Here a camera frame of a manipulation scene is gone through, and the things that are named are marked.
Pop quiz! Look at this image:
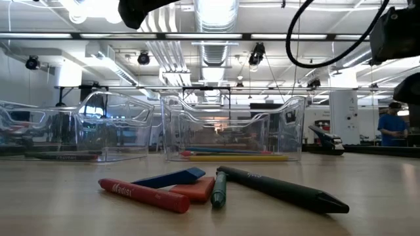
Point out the blue pencil pink eraser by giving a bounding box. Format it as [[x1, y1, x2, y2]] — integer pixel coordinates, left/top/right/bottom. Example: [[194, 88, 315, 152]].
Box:
[[184, 146, 274, 155]]

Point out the red crayon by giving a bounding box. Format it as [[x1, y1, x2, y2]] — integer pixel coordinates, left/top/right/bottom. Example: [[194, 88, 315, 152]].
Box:
[[98, 178, 191, 214]]

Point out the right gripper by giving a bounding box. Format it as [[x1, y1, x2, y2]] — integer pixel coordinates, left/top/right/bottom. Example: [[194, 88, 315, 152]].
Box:
[[369, 0, 420, 67]]

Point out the black pen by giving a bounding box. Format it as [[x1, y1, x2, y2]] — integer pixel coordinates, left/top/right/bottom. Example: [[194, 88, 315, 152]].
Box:
[[216, 165, 350, 215]]

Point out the black stapler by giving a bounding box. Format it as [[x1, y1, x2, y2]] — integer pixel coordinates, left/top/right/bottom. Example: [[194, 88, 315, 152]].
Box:
[[307, 124, 345, 157]]

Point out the silver ventilation duct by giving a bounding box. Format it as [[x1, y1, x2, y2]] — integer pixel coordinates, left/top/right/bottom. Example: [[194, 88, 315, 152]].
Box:
[[192, 0, 241, 68]]

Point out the dark green crayon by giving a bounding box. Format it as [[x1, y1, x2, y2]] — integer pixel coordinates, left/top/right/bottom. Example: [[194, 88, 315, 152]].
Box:
[[32, 154, 99, 161]]

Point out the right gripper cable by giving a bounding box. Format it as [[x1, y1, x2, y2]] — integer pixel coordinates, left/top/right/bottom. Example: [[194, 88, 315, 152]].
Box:
[[284, 0, 392, 70]]

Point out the blue crayon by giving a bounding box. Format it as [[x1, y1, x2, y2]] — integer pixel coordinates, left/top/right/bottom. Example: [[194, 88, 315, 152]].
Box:
[[131, 167, 207, 189]]

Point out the person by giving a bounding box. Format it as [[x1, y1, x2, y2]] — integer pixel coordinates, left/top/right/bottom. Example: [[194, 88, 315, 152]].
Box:
[[377, 101, 410, 148]]

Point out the orange crayon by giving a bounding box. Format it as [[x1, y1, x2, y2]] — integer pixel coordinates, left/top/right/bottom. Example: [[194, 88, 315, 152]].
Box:
[[169, 176, 217, 203]]

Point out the clear plastic bin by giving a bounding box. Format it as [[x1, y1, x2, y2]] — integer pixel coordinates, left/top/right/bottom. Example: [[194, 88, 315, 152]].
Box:
[[159, 94, 308, 163], [0, 90, 155, 163]]

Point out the yellow pencil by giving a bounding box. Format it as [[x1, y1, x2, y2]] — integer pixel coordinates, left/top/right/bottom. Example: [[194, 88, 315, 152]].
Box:
[[186, 155, 290, 163]]

